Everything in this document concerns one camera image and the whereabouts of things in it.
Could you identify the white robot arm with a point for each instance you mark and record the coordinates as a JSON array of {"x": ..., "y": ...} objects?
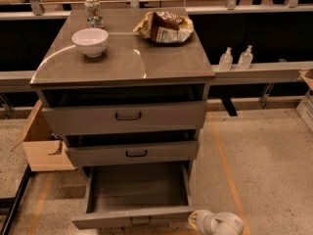
[{"x": 221, "y": 223}]

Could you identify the open cardboard box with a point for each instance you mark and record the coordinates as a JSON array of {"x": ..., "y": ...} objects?
[{"x": 44, "y": 151}]

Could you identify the left clear sanitizer bottle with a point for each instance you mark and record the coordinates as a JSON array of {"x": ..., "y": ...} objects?
[{"x": 226, "y": 60}]

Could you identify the cardboard box at right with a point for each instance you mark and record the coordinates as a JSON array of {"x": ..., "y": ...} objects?
[{"x": 305, "y": 107}]

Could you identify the grey drawer cabinet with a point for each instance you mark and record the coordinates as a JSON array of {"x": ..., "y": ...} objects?
[{"x": 128, "y": 61}]

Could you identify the grey drawer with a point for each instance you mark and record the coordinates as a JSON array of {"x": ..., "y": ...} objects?
[
  {"x": 124, "y": 109},
  {"x": 132, "y": 148},
  {"x": 135, "y": 195}
]

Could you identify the black floor rail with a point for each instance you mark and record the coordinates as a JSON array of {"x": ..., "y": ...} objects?
[{"x": 12, "y": 204}]

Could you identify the right clear sanitizer bottle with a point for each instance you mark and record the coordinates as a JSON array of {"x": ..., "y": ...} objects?
[{"x": 246, "y": 58}]

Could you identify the grey bottom drawer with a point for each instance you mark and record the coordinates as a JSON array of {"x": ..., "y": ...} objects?
[{"x": 135, "y": 195}]

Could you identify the white padded gripper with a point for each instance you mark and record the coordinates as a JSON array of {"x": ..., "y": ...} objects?
[{"x": 204, "y": 219}]

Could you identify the clear sanitizer bottle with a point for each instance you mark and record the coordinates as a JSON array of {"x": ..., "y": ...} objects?
[
  {"x": 226, "y": 60},
  {"x": 246, "y": 58}
]

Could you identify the brown chip bag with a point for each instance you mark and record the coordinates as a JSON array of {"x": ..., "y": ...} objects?
[{"x": 165, "y": 27}]

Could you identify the grey top drawer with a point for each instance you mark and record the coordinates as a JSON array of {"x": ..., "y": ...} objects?
[{"x": 124, "y": 109}]

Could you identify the white ceramic bowl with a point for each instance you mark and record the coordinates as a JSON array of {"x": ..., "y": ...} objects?
[{"x": 91, "y": 42}]

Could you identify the grey middle drawer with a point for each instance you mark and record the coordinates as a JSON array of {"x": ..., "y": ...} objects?
[{"x": 132, "y": 148}]

